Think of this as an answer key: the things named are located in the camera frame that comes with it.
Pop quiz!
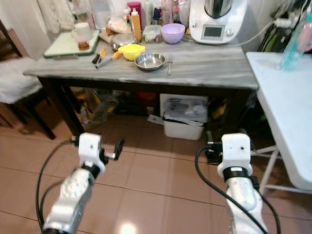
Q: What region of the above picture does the dark table with marble top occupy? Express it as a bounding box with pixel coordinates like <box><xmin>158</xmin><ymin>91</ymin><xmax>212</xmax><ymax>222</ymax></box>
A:
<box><xmin>23</xmin><ymin>38</ymin><xmax>259</xmax><ymax>139</ymax></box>

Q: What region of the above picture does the grey power cable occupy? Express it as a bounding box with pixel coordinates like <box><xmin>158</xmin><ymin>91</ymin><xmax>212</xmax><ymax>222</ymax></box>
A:
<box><xmin>232</xmin><ymin>21</ymin><xmax>277</xmax><ymax>48</ymax></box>

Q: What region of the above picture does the red canister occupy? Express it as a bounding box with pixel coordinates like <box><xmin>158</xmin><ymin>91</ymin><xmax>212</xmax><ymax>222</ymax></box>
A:
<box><xmin>127</xmin><ymin>1</ymin><xmax>143</xmax><ymax>25</ymax></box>

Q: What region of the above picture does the bagged bread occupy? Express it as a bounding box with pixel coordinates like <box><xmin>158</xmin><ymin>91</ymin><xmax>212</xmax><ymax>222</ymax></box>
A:
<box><xmin>106</xmin><ymin>17</ymin><xmax>131</xmax><ymax>36</ymax></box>

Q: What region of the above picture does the white kitchen machine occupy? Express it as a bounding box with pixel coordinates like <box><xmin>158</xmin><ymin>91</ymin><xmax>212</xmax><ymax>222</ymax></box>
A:
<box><xmin>189</xmin><ymin>0</ymin><xmax>249</xmax><ymax>45</ymax></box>

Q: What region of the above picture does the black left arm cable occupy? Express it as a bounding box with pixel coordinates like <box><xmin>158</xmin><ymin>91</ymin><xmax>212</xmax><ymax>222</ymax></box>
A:
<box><xmin>36</xmin><ymin>140</ymin><xmax>81</xmax><ymax>232</ymax></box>

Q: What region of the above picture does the chair with white cushion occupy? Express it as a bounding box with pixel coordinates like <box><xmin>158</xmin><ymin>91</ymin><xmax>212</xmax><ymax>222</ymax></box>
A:
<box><xmin>0</xmin><ymin>58</ymin><xmax>57</xmax><ymax>141</ymax></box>

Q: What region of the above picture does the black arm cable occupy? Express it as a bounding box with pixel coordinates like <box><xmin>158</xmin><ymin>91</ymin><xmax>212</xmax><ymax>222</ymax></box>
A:
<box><xmin>195</xmin><ymin>146</ymin><xmax>269</xmax><ymax>234</ymax></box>
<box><xmin>36</xmin><ymin>140</ymin><xmax>81</xmax><ymax>232</ymax></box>

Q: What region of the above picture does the white hanging towel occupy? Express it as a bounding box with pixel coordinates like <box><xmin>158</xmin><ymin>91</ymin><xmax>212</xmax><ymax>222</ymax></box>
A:
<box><xmin>37</xmin><ymin>0</ymin><xmax>77</xmax><ymax>33</ymax></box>

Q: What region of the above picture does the glass jar with white lid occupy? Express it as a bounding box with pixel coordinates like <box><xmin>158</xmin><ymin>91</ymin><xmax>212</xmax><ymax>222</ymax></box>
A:
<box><xmin>72</xmin><ymin>22</ymin><xmax>93</xmax><ymax>51</ymax></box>

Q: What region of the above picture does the white power plug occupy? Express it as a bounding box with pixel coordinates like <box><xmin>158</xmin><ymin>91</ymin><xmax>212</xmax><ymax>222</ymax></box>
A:
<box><xmin>275</xmin><ymin>18</ymin><xmax>295</xmax><ymax>28</ymax></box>

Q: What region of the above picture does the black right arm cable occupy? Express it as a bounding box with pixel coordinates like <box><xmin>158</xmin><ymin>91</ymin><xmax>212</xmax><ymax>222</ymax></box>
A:
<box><xmin>195</xmin><ymin>146</ymin><xmax>269</xmax><ymax>234</ymax></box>

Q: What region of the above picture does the orange squeeze bottle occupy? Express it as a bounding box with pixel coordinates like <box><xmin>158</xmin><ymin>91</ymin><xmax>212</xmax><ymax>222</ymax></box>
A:
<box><xmin>130</xmin><ymin>8</ymin><xmax>142</xmax><ymax>42</ymax></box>

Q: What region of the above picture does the yellow bowl with handle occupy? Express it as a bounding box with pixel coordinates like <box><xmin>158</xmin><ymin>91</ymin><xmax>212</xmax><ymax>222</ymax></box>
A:
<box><xmin>112</xmin><ymin>44</ymin><xmax>146</xmax><ymax>61</ymax></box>

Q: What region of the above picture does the teal transparent bottle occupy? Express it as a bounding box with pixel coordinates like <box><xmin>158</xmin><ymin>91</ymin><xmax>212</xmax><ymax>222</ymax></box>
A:
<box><xmin>279</xmin><ymin>12</ymin><xmax>312</xmax><ymax>72</ymax></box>

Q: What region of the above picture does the white storage bin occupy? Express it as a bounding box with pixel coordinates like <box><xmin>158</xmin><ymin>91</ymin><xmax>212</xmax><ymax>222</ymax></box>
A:
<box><xmin>162</xmin><ymin>113</ymin><xmax>209</xmax><ymax>141</ymax></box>

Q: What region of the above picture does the wide steel bowl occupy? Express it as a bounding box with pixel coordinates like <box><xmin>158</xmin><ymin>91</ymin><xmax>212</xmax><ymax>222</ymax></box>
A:
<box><xmin>135</xmin><ymin>52</ymin><xmax>167</xmax><ymax>72</ymax></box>

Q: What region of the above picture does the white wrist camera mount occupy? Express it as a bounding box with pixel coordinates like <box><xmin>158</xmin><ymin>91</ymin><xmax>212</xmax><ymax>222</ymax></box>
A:
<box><xmin>218</xmin><ymin>133</ymin><xmax>254</xmax><ymax>179</ymax></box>
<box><xmin>78</xmin><ymin>133</ymin><xmax>106</xmax><ymax>171</ymax></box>

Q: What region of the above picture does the black orange handled knife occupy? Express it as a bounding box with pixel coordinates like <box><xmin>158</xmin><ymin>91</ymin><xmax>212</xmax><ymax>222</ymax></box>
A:
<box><xmin>92</xmin><ymin>47</ymin><xmax>108</xmax><ymax>65</ymax></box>

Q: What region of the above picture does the purple plastic bowl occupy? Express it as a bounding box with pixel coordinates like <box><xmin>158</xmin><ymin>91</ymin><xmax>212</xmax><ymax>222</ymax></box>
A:
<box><xmin>161</xmin><ymin>23</ymin><xmax>186</xmax><ymax>45</ymax></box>

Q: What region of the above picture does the pale green cutting board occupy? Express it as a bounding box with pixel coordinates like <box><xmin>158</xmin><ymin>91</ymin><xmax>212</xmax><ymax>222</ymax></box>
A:
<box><xmin>43</xmin><ymin>31</ymin><xmax>101</xmax><ymax>59</ymax></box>

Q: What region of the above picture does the steel bowl with lid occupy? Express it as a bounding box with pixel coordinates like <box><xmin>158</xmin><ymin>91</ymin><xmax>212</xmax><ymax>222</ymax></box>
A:
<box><xmin>110</xmin><ymin>33</ymin><xmax>136</xmax><ymax>52</ymax></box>

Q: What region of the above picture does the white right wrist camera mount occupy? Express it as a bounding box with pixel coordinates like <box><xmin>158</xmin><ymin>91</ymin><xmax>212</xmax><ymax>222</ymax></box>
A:
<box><xmin>218</xmin><ymin>133</ymin><xmax>254</xmax><ymax>179</ymax></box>

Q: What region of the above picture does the clear plastic container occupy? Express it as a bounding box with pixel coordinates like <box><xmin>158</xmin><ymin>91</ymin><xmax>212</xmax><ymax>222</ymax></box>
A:
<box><xmin>142</xmin><ymin>25</ymin><xmax>162</xmax><ymax>43</ymax></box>

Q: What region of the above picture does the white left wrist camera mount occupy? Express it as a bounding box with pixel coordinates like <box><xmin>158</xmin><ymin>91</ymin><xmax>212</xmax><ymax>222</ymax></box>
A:
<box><xmin>78</xmin><ymin>133</ymin><xmax>106</xmax><ymax>171</ymax></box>

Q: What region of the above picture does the white folding table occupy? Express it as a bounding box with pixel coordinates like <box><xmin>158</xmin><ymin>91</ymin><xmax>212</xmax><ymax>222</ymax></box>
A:
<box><xmin>246</xmin><ymin>51</ymin><xmax>312</xmax><ymax>192</ymax></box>

